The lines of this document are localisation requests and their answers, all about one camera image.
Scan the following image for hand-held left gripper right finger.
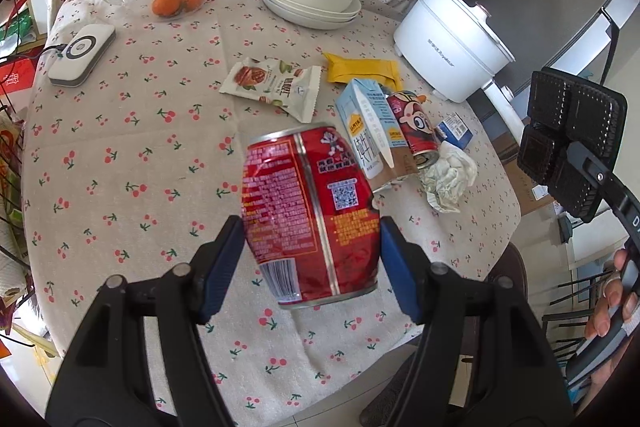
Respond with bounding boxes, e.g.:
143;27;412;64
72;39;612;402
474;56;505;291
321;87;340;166
380;216;576;427

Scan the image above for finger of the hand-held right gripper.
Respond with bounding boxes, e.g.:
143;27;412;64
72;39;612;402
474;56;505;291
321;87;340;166
517;127;568;188
529;69;628;223

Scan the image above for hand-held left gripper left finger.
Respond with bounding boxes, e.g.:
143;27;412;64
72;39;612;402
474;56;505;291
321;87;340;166
45;214;247;427

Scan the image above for small blue carton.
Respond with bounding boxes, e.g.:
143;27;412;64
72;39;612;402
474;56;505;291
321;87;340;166
434;113;474;150

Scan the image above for white tissue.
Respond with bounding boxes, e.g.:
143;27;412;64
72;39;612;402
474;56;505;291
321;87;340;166
417;142;478;214

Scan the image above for large red drink can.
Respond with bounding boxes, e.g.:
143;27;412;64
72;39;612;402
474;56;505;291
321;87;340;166
241;123;382;310

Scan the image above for small red cartoon can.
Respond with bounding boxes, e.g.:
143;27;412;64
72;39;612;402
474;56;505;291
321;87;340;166
387;90;441;170

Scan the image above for white and blue milk carton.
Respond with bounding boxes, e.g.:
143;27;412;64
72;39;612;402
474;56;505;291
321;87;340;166
334;78;421;194

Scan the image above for white nut snack packet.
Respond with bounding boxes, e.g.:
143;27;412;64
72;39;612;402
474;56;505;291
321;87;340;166
218;57;323;124

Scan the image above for person's right hand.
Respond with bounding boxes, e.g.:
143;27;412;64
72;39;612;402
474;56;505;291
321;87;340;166
584;249;640;343

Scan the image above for brown cardboard box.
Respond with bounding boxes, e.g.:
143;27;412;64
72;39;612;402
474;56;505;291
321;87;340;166
492;132;556;218

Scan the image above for grey refrigerator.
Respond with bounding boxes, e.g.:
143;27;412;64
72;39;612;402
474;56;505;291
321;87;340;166
500;0;640;92

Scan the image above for cherry print tablecloth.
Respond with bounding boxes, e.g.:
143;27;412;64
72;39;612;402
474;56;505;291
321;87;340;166
22;0;523;427

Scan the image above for white electric cooking pot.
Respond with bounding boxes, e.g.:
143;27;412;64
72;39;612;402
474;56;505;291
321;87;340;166
392;0;528;148

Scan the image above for yellow snack packet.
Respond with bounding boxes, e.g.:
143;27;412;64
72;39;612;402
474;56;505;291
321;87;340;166
321;52;403;92

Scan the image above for white paper towel roll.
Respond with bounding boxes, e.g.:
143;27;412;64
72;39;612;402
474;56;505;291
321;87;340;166
0;252;31;308

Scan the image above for stacked white plates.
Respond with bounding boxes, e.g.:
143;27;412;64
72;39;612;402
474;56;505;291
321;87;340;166
260;0;362;30

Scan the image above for red box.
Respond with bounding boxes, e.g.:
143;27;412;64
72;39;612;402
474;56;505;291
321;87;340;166
0;59;38;105

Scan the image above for black metal frame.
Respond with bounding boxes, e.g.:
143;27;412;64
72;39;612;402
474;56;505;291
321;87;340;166
542;267;616;358

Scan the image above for black wire rack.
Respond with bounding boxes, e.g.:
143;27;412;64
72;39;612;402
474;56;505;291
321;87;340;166
0;97;36;308

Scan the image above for white wireless charger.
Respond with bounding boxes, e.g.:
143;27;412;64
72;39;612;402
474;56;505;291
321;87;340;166
48;24;117;88

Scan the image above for black charger cable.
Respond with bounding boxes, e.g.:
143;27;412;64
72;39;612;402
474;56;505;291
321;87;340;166
0;43;66;60

